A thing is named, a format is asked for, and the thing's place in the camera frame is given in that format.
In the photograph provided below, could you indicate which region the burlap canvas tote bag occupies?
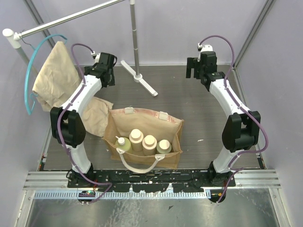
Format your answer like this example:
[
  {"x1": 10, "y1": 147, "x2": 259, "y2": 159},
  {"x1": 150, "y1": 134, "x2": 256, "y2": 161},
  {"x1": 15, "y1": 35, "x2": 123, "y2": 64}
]
[{"x1": 103, "y1": 107, "x2": 184, "y2": 174}]

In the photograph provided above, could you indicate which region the yellow pump lotion bottle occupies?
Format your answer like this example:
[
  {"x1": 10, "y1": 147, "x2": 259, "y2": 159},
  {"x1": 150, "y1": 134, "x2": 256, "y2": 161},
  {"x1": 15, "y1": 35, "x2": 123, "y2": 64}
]
[{"x1": 115, "y1": 136, "x2": 133, "y2": 153}]

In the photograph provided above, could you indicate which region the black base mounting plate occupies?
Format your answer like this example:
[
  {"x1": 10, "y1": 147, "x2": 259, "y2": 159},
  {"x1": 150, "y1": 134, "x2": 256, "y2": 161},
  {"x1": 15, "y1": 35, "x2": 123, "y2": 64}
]
[{"x1": 67, "y1": 169, "x2": 235, "y2": 193}]

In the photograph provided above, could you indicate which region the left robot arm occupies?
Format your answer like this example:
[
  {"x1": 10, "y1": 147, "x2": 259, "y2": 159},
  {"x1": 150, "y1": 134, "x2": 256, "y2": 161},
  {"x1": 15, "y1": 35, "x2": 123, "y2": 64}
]
[{"x1": 50, "y1": 52, "x2": 117, "y2": 187}]

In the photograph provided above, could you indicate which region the beige cloth garment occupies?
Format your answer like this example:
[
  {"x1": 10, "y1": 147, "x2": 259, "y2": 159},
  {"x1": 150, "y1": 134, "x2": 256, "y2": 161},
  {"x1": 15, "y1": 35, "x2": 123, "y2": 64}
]
[{"x1": 32, "y1": 41, "x2": 113, "y2": 137}]

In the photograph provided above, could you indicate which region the clothes rack metal frame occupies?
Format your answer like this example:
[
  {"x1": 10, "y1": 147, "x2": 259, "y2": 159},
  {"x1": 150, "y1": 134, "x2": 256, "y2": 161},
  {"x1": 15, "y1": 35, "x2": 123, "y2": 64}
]
[{"x1": 2, "y1": 0, "x2": 158, "y2": 97}]

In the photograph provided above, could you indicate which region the green bottle beige cap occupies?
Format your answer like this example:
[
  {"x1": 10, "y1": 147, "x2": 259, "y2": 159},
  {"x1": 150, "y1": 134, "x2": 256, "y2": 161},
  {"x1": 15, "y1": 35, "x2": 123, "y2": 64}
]
[{"x1": 156, "y1": 140, "x2": 172, "y2": 154}]

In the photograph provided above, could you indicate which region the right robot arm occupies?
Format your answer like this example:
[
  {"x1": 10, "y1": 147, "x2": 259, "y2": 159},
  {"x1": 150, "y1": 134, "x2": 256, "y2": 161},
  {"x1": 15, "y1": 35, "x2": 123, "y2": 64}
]
[{"x1": 186, "y1": 45, "x2": 261, "y2": 186}]

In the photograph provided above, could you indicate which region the teal clothes hanger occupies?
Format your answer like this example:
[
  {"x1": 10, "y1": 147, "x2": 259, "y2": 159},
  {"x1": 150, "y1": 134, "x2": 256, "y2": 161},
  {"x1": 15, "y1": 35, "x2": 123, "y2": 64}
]
[{"x1": 24, "y1": 34, "x2": 68, "y2": 116}]

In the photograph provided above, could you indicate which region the aluminium rail with cable duct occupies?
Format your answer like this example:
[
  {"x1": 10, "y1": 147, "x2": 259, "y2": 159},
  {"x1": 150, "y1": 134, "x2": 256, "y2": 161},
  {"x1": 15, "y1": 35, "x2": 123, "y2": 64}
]
[{"x1": 24, "y1": 169, "x2": 281, "y2": 203}]

